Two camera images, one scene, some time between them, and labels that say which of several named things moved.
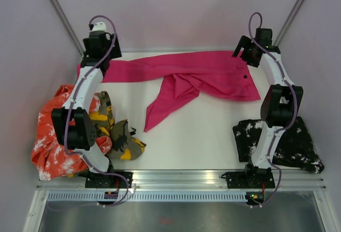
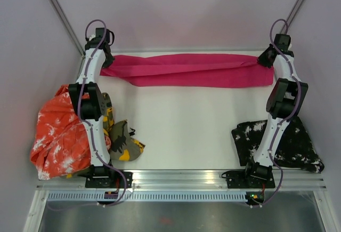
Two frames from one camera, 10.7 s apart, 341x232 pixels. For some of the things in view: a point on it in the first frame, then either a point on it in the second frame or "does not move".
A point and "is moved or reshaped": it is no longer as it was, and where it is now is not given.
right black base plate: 263,179 does not move
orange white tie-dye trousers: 53,161 does not move
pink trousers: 217,74 is moved or reshaped
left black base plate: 99,180 does not move
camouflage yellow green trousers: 124,146 does not move
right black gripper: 245,42 -> 261,59
